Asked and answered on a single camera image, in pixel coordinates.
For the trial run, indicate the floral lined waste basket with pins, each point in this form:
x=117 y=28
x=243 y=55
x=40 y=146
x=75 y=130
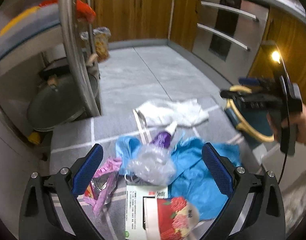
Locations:
x=101 y=37

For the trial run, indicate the grey striped floor mat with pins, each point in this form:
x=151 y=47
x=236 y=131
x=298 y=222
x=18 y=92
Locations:
x=74 y=140

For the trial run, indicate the stainless steel shelf rack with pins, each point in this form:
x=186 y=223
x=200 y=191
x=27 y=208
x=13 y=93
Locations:
x=41 y=61

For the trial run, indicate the wooden kitchen cabinets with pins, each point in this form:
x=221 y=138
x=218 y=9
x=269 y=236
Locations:
x=176 y=21

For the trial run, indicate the glass pot lid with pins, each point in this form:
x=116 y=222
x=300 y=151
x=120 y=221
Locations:
x=53 y=106

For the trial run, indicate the wooden pan handle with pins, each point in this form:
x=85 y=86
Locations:
x=91 y=59

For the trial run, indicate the white paper towel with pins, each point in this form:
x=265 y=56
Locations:
x=160 y=112

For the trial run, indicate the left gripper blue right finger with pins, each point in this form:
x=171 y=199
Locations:
x=254 y=209

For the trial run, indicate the pink snack wrapper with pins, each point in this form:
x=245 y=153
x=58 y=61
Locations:
x=102 y=185

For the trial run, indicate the yellow item on shelf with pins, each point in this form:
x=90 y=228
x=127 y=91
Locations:
x=18 y=19

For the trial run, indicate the blue tray on shelf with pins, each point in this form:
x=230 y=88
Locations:
x=34 y=24

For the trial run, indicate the blue yellow-rimmed trash bin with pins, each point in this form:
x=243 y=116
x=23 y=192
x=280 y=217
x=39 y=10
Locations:
x=244 y=126

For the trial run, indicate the purple spray bottle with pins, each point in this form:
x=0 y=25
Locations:
x=163 y=139

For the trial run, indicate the red plastic bag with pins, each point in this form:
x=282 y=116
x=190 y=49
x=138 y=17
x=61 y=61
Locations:
x=83 y=11

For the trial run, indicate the clear crumpled plastic bag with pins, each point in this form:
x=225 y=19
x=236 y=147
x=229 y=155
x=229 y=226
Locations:
x=153 y=165

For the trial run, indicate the person's right hand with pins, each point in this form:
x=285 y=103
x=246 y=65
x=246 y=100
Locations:
x=298 y=119

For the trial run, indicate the red floral paper box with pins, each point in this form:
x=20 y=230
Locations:
x=151 y=214

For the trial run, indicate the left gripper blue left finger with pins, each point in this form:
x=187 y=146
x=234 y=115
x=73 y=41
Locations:
x=38 y=216

